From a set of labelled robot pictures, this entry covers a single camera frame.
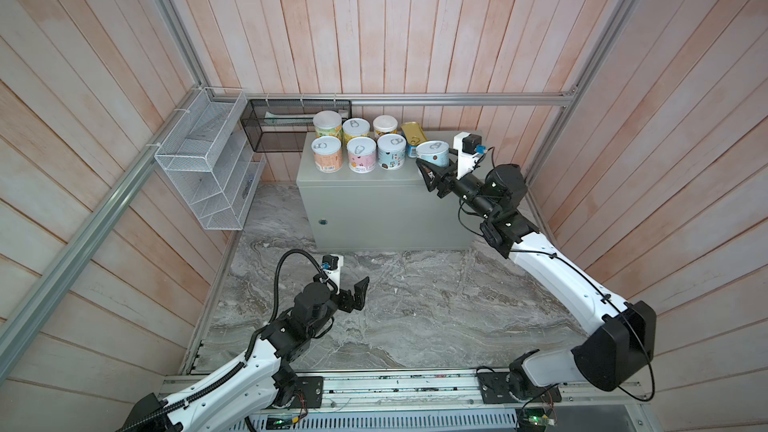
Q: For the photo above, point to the gold sardine tin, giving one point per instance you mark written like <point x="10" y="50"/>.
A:
<point x="414" y="135"/>

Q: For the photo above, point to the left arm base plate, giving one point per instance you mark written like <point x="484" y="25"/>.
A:
<point x="301" y="392"/>

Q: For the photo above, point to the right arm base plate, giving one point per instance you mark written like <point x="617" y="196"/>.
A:
<point x="498" y="387"/>

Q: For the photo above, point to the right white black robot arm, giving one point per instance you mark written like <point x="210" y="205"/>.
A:
<point x="620" y="335"/>

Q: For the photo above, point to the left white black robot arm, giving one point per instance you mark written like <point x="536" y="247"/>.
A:
<point x="257" y="378"/>

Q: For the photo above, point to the blue label can front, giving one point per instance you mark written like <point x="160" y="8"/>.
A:
<point x="391" y="151"/>

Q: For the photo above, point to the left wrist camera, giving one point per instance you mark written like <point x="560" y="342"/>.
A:
<point x="331" y="265"/>

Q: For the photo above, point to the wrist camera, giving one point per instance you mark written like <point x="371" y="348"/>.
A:
<point x="469" y="151"/>
<point x="331" y="265"/>

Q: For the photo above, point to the black mesh basket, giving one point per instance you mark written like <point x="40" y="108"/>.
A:
<point x="281" y="125"/>

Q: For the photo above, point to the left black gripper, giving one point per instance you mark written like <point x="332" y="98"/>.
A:
<point x="359" y="296"/>

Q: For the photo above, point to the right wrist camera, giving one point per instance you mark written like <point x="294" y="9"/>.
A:
<point x="469" y="151"/>

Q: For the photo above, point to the white wire mesh shelf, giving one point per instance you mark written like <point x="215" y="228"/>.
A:
<point x="208" y="158"/>

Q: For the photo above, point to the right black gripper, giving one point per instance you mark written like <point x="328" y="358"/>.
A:
<point x="441" y="179"/>

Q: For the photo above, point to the pink label can front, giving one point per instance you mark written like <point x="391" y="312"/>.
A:
<point x="362" y="154"/>

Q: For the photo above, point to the teal label can back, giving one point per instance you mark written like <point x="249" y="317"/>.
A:
<point x="435" y="152"/>

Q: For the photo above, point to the orange label can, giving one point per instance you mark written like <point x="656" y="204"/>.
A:
<point x="327" y="153"/>

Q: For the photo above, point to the aluminium front rail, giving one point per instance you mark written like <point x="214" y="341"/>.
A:
<point x="438" y="389"/>

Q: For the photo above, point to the grey metal cabinet box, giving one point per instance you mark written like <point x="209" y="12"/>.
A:
<point x="380" y="210"/>

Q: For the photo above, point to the yellow label can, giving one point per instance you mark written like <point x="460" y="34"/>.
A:
<point x="327" y="123"/>

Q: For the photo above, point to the aluminium back frame rail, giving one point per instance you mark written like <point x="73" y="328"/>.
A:
<point x="419" y="99"/>

